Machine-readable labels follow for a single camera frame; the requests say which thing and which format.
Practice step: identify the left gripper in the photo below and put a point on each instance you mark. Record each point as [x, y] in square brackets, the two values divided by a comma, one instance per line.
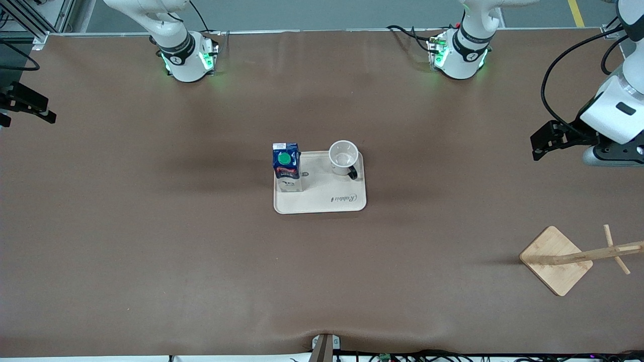
[576, 132]

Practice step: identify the blue milk carton green cap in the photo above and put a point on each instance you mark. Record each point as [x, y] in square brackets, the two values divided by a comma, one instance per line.
[287, 166]

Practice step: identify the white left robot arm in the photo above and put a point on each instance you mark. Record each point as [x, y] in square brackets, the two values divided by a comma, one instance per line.
[460, 63]

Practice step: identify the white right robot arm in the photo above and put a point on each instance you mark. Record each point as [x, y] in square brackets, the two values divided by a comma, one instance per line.
[183, 63]

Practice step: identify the beige plastic tray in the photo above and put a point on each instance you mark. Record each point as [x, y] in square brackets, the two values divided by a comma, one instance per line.
[327, 193]

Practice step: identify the wooden mug stand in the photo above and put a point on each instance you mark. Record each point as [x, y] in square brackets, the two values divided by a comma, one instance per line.
[551, 254]

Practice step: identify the small green circuit board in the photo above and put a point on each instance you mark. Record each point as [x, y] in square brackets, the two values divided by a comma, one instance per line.
[385, 357]

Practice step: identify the aluminium frame profile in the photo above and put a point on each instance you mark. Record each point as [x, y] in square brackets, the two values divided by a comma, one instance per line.
[610, 31]
[30, 20]

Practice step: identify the grey metal clamp bracket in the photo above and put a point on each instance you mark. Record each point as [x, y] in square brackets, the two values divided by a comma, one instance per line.
[324, 347]

